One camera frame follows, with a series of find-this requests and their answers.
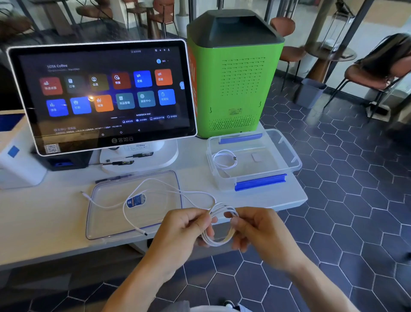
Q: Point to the clear plastic lid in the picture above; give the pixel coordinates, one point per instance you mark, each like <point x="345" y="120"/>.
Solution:
<point x="106" y="225"/>

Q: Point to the round wooden table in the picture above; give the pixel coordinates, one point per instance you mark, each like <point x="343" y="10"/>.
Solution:
<point x="321" y="67"/>

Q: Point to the dark pedestal table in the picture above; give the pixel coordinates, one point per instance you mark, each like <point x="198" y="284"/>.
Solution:
<point x="61" y="19"/>

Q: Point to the brown padded armchair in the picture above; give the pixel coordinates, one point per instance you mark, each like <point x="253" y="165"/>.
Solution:
<point x="16" y="25"/>
<point x="94" y="11"/>

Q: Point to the grey waste bin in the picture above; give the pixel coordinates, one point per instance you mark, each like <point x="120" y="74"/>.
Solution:
<point x="310" y="93"/>

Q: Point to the person's right hand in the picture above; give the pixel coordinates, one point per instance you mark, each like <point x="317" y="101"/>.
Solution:
<point x="269" y="238"/>

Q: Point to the green cabinet machine grey top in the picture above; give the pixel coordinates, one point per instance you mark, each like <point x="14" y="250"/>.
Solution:
<point x="237" y="80"/>

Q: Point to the black pen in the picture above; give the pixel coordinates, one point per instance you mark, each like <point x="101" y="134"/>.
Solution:
<point x="112" y="178"/>

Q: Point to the orange brown chair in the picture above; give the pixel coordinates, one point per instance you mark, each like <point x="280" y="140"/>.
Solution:
<point x="135" y="6"/>
<point x="163" y="6"/>
<point x="282" y="25"/>

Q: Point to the person's left hand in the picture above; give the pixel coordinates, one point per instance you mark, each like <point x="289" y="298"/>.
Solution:
<point x="179" y="238"/>

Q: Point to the person's right white shoe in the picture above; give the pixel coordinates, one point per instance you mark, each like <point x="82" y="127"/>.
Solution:
<point x="229" y="303"/>

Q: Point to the black usb adapter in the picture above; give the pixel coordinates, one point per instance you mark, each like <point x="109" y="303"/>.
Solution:
<point x="141" y="155"/>
<point x="120" y="163"/>

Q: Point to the black receipt printer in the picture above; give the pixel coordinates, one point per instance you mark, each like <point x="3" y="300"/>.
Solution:
<point x="70" y="164"/>

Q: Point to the clear container with blue clips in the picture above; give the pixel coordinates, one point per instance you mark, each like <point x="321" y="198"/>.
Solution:
<point x="266" y="170"/>

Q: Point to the white label printer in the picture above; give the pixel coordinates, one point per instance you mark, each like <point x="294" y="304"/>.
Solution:
<point x="19" y="167"/>

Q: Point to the black frame glass lantern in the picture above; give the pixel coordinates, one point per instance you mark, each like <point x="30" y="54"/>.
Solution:
<point x="342" y="6"/>

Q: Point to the white planter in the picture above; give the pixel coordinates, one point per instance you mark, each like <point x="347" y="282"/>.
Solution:
<point x="182" y="29"/>

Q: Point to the small round brown table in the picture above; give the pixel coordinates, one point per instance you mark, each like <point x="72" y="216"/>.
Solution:
<point x="153" y="27"/>

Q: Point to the white touchscreen terminal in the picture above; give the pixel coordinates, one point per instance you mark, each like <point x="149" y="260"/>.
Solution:
<point x="106" y="90"/>

